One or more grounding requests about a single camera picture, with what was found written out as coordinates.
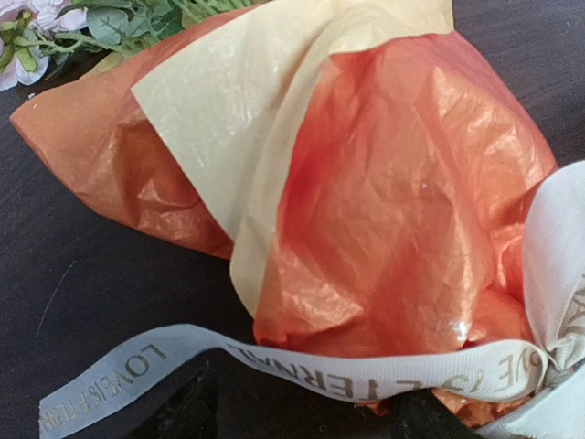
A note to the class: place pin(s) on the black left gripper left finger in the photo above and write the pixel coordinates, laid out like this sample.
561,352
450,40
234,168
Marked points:
191,412

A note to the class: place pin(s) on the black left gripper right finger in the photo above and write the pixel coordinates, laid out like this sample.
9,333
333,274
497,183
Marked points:
420,415

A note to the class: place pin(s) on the orange flower bouquet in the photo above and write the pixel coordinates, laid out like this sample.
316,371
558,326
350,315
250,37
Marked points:
361,166

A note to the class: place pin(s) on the grey printed ribbon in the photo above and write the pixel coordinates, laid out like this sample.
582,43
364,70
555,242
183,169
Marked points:
549,370

